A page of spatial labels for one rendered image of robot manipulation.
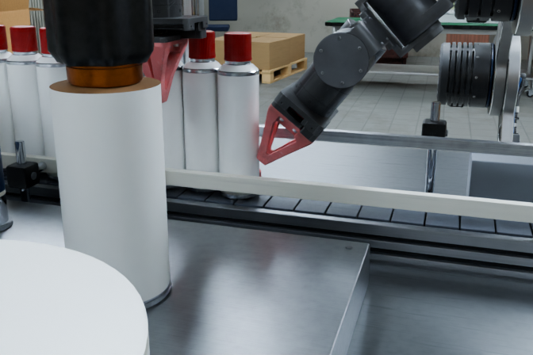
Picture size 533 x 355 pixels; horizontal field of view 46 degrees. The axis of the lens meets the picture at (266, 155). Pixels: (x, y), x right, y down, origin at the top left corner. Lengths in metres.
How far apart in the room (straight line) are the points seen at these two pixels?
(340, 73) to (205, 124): 0.22
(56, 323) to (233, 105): 0.53
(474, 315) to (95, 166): 0.39
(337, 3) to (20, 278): 9.28
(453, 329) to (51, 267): 0.43
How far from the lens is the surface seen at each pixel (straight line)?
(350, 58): 0.64
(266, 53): 6.85
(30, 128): 0.92
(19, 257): 0.32
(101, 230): 0.52
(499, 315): 0.67
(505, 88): 1.75
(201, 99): 0.78
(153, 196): 0.52
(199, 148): 0.80
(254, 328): 0.52
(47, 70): 0.87
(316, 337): 0.51
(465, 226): 0.74
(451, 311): 0.67
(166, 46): 0.71
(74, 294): 0.28
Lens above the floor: 1.15
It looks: 16 degrees down
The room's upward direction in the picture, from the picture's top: straight up
